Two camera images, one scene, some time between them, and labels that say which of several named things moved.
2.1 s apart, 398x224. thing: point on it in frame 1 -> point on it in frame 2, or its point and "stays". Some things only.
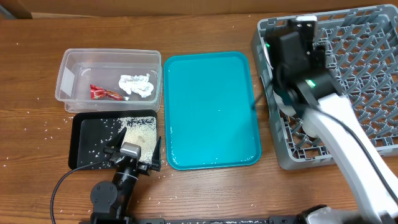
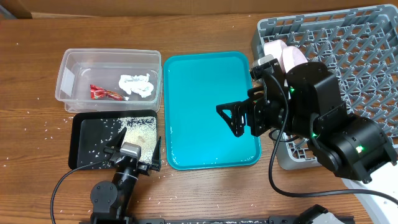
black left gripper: x=145 y=168 stays
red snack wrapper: x=97 y=93 stays
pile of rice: x=141 y=131 stays
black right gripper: x=317 y=51 -> x=255 y=106
